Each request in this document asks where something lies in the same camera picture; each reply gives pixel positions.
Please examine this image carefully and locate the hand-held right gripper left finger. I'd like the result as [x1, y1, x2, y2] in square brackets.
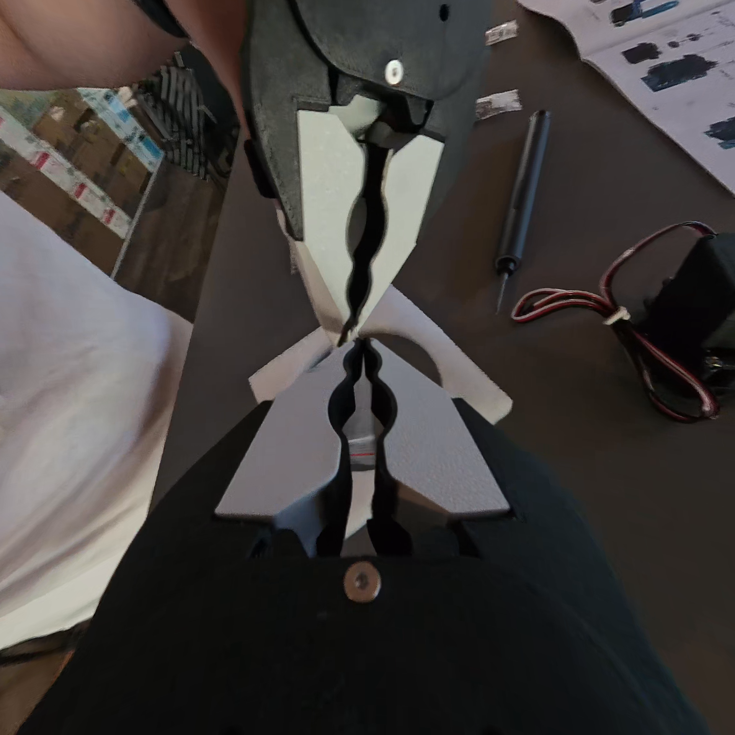
[215, 339, 364, 558]

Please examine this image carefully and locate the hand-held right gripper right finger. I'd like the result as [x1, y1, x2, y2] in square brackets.
[366, 338, 512, 557]

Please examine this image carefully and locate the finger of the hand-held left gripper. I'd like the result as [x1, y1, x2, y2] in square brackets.
[286, 108, 369, 346]
[349, 133, 447, 340]

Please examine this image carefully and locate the white foam square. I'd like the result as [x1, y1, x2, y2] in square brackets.
[248, 284, 513, 427]

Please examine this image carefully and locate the clear bag with red parts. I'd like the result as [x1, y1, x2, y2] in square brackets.
[346, 419, 381, 474]

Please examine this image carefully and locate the person's left forearm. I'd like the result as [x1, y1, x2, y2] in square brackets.
[0, 0, 158, 91]

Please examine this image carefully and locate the dark desk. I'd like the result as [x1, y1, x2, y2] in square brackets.
[152, 0, 735, 735]

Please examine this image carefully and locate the person's left hand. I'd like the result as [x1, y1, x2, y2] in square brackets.
[171, 0, 255, 139]

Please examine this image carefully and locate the black metal bar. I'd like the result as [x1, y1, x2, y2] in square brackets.
[495, 110, 552, 315]

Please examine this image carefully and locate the scatter of small parts bags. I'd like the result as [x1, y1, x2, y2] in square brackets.
[475, 20, 523, 119]

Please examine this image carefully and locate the black wristband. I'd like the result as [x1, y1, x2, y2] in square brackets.
[135, 0, 191, 40]

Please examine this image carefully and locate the glass partition with posters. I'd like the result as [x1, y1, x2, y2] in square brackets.
[0, 86, 168, 279]

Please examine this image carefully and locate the open instruction booklet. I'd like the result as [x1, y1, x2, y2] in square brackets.
[517, 0, 735, 196]

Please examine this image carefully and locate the black servo motor with cable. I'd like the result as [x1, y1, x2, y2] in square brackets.
[511, 221, 735, 426]

